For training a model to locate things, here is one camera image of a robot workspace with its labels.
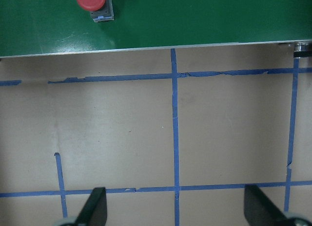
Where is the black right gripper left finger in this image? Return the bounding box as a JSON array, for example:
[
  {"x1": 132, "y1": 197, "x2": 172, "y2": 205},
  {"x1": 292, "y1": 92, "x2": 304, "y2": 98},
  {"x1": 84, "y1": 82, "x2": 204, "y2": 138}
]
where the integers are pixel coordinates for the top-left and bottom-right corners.
[{"x1": 74, "y1": 187, "x2": 107, "y2": 226}]

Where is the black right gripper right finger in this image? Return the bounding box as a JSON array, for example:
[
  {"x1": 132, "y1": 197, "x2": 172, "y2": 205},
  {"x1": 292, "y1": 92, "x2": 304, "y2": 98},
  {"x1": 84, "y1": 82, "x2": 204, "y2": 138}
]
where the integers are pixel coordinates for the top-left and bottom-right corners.
[{"x1": 244, "y1": 185, "x2": 293, "y2": 226}]

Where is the red mushroom push button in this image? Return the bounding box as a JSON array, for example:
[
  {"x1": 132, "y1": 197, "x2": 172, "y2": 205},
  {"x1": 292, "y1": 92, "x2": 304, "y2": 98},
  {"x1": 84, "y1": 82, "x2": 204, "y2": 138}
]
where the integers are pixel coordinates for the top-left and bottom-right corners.
[{"x1": 76, "y1": 0, "x2": 115, "y2": 23}]

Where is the green conveyor belt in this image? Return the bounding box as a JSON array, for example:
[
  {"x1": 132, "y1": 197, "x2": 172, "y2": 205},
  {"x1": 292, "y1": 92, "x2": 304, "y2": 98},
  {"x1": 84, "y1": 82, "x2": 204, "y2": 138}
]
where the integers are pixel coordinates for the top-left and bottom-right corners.
[{"x1": 0, "y1": 0, "x2": 312, "y2": 57}]

